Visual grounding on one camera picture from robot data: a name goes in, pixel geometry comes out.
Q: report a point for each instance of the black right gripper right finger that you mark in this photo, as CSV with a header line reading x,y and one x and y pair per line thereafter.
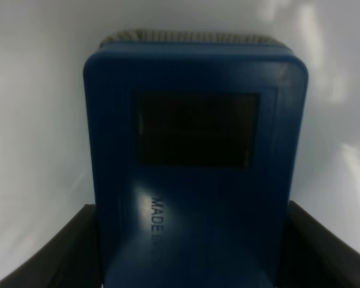
x,y
312,256

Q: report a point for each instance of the white whiteboard with aluminium frame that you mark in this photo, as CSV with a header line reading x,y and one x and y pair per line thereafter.
x,y
45,164

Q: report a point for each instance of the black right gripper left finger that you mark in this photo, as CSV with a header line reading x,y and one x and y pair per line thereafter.
x,y
70,259

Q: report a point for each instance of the blue board eraser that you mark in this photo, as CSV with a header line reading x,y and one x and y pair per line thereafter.
x,y
193,141

